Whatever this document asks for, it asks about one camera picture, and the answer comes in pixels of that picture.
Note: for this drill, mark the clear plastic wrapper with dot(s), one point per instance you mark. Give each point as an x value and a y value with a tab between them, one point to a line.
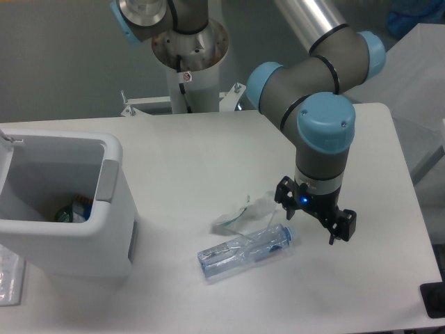
251	216

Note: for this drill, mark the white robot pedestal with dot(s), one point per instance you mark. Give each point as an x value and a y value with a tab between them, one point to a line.
192	66

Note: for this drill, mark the plastic bag at left edge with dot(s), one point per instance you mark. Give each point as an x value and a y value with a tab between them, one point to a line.
12	277

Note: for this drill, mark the black device at right edge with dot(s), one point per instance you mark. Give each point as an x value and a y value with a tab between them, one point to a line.
433	299

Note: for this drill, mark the clear plastic water bottle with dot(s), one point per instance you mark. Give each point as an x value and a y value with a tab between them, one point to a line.
245	250

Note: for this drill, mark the white mounting bracket with bolts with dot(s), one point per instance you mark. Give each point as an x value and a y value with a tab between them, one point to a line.
233	100

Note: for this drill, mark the green trash inside can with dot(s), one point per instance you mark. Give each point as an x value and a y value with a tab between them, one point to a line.
78	211

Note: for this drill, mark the white cabinet at right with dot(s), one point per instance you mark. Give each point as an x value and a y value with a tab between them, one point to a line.
411	85

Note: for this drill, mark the blue bag in background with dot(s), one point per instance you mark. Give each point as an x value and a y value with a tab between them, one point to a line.
403	16

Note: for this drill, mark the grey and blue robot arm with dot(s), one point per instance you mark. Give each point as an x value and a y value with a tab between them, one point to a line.
305	102

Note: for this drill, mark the white trash can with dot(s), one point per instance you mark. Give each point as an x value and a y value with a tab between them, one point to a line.
41	170

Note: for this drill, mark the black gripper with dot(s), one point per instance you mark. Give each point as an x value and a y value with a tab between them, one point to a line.
340	223

